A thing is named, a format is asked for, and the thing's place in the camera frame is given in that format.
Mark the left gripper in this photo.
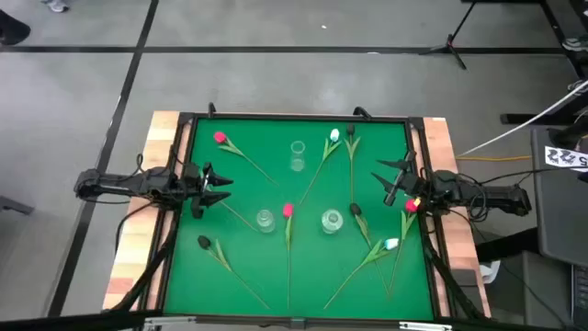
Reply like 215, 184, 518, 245
181, 160, 235, 220

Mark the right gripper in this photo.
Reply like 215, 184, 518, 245
370, 149, 429, 207

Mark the red artificial tulip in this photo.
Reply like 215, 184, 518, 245
212, 131, 280, 188
280, 201, 296, 312
387, 197, 420, 298

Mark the ribbed clear glass vase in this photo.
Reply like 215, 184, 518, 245
255, 209, 277, 234

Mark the light blue artificial tulip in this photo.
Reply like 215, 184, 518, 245
298, 128, 344, 207
322, 236, 401, 311

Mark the diamond-pattern clear glass vase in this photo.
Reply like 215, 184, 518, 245
321, 208, 345, 235

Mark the slim clear glass vase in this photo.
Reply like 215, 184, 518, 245
289, 140, 307, 173

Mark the green table mat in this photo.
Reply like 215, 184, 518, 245
163, 117, 435, 322

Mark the white plastic object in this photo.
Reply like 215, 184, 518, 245
480, 259, 502, 284

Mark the black tripod stand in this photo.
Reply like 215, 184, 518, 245
418, 0, 479, 71

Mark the white paper number label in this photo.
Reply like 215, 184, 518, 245
544, 144, 588, 173

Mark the gray hard case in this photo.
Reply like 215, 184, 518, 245
531, 128, 588, 268

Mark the person's gray shoe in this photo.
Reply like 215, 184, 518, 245
40, 0, 70, 14
562, 35, 588, 52

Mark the person's black shoe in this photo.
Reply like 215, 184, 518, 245
0, 9, 32, 46

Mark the yellow cable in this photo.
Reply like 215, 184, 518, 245
456, 155, 533, 163

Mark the white cable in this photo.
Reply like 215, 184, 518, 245
456, 78, 588, 159

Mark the silver metal bracket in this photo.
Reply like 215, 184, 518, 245
144, 315, 198, 325
398, 321, 454, 331

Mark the black desk leg frame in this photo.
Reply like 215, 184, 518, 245
499, 0, 588, 126

